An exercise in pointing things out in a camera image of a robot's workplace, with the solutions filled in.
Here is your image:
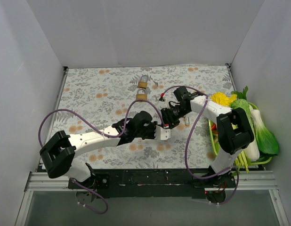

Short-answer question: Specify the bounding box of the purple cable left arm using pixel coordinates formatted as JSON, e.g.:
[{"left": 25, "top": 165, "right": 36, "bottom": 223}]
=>
[{"left": 38, "top": 99, "right": 167, "bottom": 214}]

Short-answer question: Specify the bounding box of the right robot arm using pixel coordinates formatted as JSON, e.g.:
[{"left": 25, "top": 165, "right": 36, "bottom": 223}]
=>
[{"left": 161, "top": 86, "right": 254, "bottom": 187}]

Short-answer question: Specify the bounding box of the bok choy toy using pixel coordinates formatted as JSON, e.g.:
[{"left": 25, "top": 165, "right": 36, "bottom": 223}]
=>
[{"left": 251, "top": 109, "right": 279, "bottom": 155}]

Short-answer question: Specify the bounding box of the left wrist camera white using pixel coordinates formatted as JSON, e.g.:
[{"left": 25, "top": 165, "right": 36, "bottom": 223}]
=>
[{"left": 154, "top": 126, "right": 171, "bottom": 140}]

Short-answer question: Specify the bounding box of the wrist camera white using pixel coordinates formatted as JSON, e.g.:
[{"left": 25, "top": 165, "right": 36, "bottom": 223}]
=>
[
  {"left": 154, "top": 126, "right": 171, "bottom": 140},
  {"left": 159, "top": 97, "right": 170, "bottom": 107}
]

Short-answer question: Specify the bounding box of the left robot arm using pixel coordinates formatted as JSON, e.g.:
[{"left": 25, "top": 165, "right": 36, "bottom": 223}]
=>
[{"left": 40, "top": 111, "right": 161, "bottom": 188}]

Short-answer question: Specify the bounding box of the large brass padlock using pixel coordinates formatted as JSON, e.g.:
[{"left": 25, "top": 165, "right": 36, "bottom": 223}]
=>
[
  {"left": 137, "top": 74, "right": 149, "bottom": 89},
  {"left": 136, "top": 88, "right": 147, "bottom": 100}
]

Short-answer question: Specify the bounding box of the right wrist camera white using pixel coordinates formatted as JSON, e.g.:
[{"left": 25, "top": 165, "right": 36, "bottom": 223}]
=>
[{"left": 159, "top": 97, "right": 170, "bottom": 107}]

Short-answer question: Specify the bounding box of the green napa cabbage toy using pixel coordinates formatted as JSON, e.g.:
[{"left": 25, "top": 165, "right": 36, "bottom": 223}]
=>
[{"left": 230, "top": 99, "right": 254, "bottom": 131}]

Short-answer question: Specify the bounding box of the red pepper toy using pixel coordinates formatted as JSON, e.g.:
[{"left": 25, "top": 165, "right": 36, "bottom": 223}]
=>
[{"left": 211, "top": 123, "right": 217, "bottom": 130}]

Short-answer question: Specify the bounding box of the green plastic basket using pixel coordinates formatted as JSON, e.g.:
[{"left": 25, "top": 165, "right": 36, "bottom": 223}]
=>
[{"left": 203, "top": 100, "right": 273, "bottom": 169}]

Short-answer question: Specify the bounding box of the yellow napa cabbage toy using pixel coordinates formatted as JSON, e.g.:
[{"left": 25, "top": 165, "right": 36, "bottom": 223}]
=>
[{"left": 210, "top": 92, "right": 237, "bottom": 107}]

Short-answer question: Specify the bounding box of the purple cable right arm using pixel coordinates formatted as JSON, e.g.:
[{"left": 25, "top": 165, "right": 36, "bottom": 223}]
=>
[{"left": 161, "top": 85, "right": 240, "bottom": 205}]

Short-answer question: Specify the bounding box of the small brass padlock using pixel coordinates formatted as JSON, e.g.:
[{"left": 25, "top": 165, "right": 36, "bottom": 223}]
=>
[{"left": 184, "top": 117, "right": 190, "bottom": 127}]

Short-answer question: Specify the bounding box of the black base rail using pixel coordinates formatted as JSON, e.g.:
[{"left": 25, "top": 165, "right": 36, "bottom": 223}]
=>
[{"left": 82, "top": 169, "right": 235, "bottom": 199}]

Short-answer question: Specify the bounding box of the floral patterned table mat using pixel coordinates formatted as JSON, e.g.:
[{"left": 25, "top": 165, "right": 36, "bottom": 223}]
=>
[{"left": 45, "top": 65, "right": 234, "bottom": 169}]

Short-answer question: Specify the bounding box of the aluminium frame rail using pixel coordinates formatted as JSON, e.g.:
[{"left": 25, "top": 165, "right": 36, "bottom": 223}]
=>
[{"left": 15, "top": 170, "right": 289, "bottom": 226}]

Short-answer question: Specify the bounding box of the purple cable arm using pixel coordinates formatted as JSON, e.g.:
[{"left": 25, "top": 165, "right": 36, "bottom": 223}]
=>
[
  {"left": 161, "top": 85, "right": 240, "bottom": 205},
  {"left": 38, "top": 99, "right": 167, "bottom": 214}
]

